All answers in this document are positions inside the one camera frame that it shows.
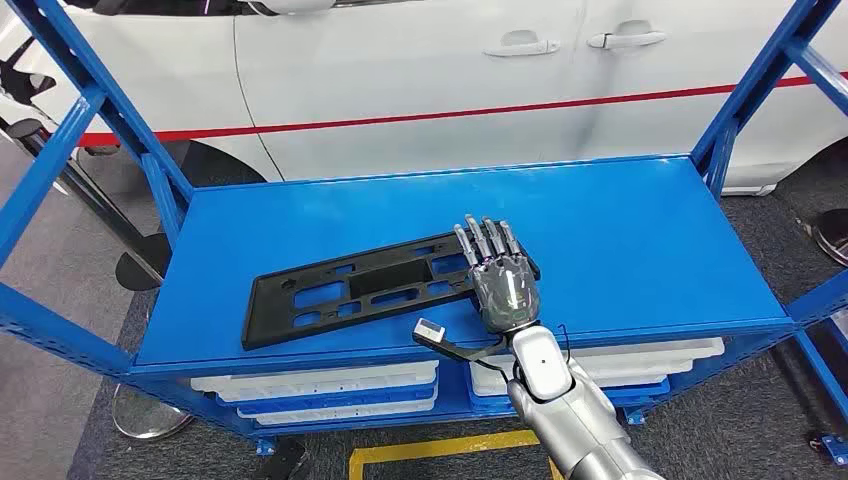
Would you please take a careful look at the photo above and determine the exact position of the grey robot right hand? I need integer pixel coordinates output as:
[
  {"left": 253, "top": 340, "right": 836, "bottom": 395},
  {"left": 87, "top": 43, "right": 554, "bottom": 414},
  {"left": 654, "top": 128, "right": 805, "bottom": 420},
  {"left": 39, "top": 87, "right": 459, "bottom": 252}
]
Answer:
[{"left": 453, "top": 214, "right": 542, "bottom": 335}]

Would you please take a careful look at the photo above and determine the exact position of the black plastic car part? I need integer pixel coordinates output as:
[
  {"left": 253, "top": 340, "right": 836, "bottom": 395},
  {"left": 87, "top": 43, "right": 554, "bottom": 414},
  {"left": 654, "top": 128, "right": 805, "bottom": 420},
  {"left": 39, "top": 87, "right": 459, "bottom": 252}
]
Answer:
[{"left": 241, "top": 228, "right": 542, "bottom": 352}]

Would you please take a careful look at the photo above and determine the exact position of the white plastic bin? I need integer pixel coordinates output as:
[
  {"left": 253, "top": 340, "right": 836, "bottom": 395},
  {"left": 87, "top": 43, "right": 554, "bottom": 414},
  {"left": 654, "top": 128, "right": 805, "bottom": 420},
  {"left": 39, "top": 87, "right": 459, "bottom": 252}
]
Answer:
[
  {"left": 254, "top": 397, "right": 439, "bottom": 427},
  {"left": 468, "top": 337, "right": 727, "bottom": 382},
  {"left": 190, "top": 360, "right": 441, "bottom": 404},
  {"left": 471, "top": 360, "right": 695, "bottom": 399}
]

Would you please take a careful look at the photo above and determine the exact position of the white car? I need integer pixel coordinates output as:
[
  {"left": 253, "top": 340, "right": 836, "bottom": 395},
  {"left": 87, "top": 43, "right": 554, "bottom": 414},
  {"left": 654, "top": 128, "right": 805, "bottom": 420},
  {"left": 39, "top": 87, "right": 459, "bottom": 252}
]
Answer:
[{"left": 0, "top": 0, "right": 848, "bottom": 198}]

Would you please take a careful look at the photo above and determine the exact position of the black robot left foot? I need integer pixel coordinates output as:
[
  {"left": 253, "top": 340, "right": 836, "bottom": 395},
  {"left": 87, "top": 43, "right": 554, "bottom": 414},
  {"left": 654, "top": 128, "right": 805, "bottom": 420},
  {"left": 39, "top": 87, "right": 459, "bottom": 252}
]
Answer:
[{"left": 254, "top": 437, "right": 311, "bottom": 480}]

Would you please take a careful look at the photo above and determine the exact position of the chrome stanchion base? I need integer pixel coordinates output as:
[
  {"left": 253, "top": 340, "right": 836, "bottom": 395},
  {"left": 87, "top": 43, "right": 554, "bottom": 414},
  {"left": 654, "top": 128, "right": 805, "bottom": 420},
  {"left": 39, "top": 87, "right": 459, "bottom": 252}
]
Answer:
[{"left": 798, "top": 208, "right": 848, "bottom": 268}]

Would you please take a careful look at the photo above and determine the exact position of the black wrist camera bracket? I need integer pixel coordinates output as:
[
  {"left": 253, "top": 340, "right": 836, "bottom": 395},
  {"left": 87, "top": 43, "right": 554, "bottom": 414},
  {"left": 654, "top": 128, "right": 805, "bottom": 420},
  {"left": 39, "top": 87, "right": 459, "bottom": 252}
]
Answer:
[{"left": 411, "top": 334, "right": 515, "bottom": 367}]

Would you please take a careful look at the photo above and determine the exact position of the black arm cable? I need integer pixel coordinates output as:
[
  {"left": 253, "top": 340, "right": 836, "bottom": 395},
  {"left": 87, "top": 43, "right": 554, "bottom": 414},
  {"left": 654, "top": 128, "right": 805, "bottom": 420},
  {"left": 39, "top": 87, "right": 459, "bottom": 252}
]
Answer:
[{"left": 473, "top": 323, "right": 575, "bottom": 389}]

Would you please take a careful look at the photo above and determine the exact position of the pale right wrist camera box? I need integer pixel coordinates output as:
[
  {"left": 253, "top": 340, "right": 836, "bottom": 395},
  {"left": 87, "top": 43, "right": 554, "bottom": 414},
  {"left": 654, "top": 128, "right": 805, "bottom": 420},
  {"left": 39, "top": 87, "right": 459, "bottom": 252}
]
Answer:
[{"left": 413, "top": 318, "right": 447, "bottom": 346}]

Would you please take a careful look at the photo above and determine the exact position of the chrome stanchion post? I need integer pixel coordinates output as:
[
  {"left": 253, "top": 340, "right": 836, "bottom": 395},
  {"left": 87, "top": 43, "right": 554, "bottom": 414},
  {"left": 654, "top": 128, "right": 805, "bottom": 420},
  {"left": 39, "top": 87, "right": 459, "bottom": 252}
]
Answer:
[{"left": 111, "top": 382, "right": 195, "bottom": 442}]

